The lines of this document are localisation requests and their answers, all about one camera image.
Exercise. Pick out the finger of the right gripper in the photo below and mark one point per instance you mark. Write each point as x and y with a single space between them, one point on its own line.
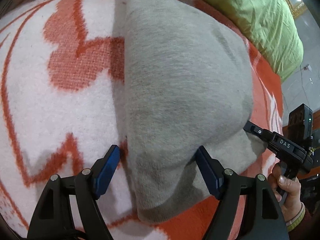
264 134

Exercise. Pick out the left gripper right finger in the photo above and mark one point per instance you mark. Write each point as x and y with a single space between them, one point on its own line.
262 217

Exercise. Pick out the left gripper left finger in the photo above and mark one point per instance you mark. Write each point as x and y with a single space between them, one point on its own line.
52 218

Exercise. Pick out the grey knit sweater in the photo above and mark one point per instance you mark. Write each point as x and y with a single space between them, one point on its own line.
188 83

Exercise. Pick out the person's right hand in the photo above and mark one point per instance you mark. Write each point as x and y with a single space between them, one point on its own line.
292 204

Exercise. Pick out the pink and green sleeve cuff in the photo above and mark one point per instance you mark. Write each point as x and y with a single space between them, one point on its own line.
295 221

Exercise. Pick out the red and white blanket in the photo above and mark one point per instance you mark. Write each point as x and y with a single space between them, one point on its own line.
62 85

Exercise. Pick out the green quilt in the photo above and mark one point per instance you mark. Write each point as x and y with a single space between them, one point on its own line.
270 27

